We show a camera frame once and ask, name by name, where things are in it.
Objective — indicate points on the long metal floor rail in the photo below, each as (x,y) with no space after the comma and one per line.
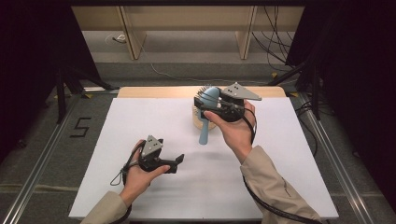
(336,161)
(40,168)

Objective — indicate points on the black tripod stand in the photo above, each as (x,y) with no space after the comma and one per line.
(62,93)
(315,93)

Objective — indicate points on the black curtain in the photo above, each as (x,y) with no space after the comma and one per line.
(31,62)
(358,77)

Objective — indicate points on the short metal floor rail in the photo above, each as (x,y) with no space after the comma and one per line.
(99,89)

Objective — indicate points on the yellow floor tape piece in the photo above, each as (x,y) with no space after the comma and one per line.
(88,95)
(274,74)
(294,94)

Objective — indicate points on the light wooden desk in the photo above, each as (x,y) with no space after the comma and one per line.
(186,17)

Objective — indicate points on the person's left hand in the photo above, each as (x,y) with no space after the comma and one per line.
(137,183)

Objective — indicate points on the light blue hairbrush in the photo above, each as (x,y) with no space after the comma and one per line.
(204,130)

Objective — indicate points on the person's right hand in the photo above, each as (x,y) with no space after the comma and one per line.
(238,133)

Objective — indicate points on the white board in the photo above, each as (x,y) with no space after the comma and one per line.
(140,124)

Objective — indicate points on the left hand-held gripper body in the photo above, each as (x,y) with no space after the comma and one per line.
(151,146)

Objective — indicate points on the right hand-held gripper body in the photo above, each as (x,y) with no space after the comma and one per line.
(238,91)

